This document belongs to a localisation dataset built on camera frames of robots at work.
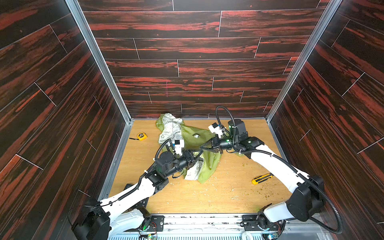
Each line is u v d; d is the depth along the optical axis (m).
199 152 0.69
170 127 1.11
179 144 0.70
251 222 0.73
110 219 0.43
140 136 1.08
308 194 0.41
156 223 0.73
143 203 0.80
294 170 0.45
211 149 0.66
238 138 0.60
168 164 0.56
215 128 0.71
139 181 0.54
